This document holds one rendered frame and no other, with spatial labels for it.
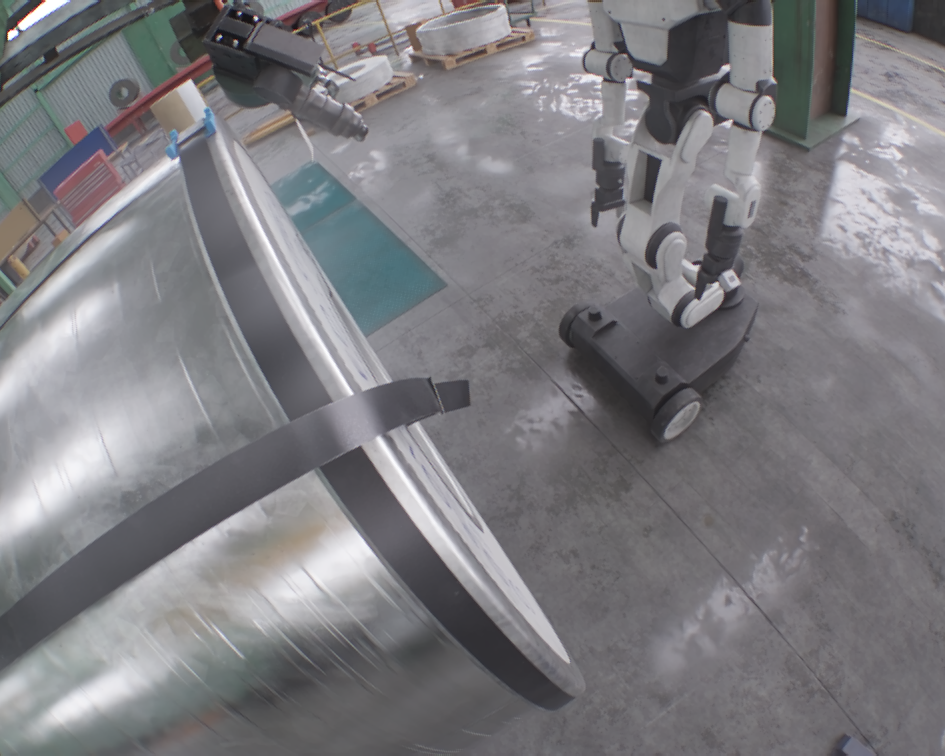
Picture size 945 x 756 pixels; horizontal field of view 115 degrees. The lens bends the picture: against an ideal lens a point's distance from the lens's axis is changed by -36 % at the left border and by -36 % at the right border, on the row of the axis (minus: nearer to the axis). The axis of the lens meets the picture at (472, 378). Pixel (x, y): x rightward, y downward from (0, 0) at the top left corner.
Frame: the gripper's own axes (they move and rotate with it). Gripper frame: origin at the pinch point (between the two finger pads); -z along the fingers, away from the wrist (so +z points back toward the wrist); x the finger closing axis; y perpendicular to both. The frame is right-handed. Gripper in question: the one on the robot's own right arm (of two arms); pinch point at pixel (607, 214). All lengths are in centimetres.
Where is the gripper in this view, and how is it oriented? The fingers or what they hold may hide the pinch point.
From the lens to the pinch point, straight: 154.9
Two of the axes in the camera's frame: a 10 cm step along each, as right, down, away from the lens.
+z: -0.9, -6.8, -7.3
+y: 4.6, 6.2, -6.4
